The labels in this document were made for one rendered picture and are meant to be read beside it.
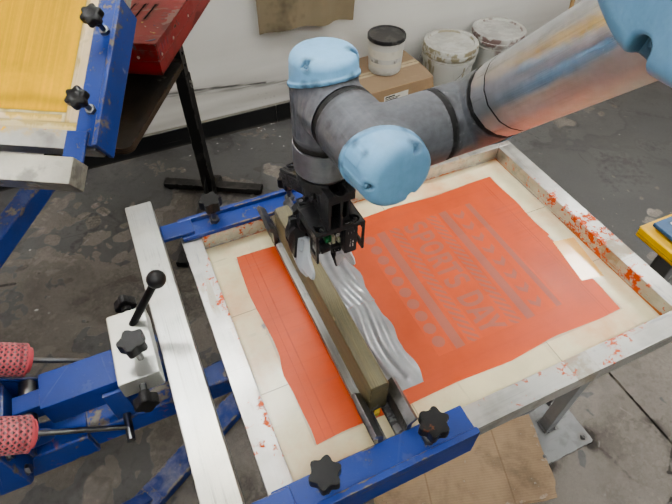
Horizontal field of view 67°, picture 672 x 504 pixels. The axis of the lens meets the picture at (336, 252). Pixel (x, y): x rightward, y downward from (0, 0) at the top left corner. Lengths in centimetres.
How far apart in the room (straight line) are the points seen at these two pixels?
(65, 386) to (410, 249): 65
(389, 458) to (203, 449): 25
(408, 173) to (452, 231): 62
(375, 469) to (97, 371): 43
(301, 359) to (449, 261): 36
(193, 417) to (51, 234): 204
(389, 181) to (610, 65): 19
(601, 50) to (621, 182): 264
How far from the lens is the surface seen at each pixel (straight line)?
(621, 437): 209
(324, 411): 84
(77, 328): 230
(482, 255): 106
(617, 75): 41
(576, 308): 104
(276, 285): 98
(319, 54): 55
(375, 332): 91
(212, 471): 73
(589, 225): 115
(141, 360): 79
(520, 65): 46
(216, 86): 289
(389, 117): 49
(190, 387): 79
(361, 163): 46
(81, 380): 85
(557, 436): 199
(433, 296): 97
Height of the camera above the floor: 172
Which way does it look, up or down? 48 degrees down
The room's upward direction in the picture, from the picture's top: straight up
